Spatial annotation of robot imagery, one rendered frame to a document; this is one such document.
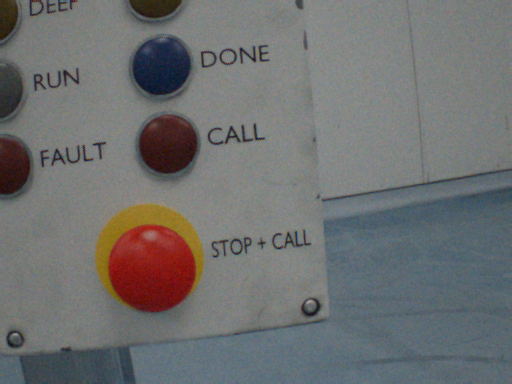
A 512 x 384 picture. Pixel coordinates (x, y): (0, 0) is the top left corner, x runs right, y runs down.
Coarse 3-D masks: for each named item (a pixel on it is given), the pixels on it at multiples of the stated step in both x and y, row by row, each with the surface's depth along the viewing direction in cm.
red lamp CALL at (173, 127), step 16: (144, 128) 38; (160, 128) 38; (176, 128) 38; (192, 128) 39; (144, 144) 38; (160, 144) 38; (176, 144) 38; (192, 144) 38; (144, 160) 38; (160, 160) 38; (176, 160) 38
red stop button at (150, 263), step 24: (120, 240) 37; (144, 240) 37; (168, 240) 37; (120, 264) 37; (144, 264) 37; (168, 264) 37; (192, 264) 37; (120, 288) 37; (144, 288) 37; (168, 288) 37
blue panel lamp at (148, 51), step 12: (144, 48) 37; (156, 48) 37; (168, 48) 38; (180, 48) 38; (144, 60) 37; (156, 60) 37; (168, 60) 38; (180, 60) 38; (144, 72) 37; (156, 72) 38; (168, 72) 38; (180, 72) 38; (144, 84) 38; (156, 84) 38; (168, 84) 38; (180, 84) 38
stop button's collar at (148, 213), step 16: (128, 208) 39; (144, 208) 39; (160, 208) 39; (112, 224) 39; (128, 224) 39; (144, 224) 39; (160, 224) 39; (176, 224) 39; (112, 240) 39; (192, 240) 40; (224, 240) 40; (272, 240) 41; (304, 240) 41; (96, 256) 39; (224, 256) 40; (112, 288) 39; (192, 288) 40
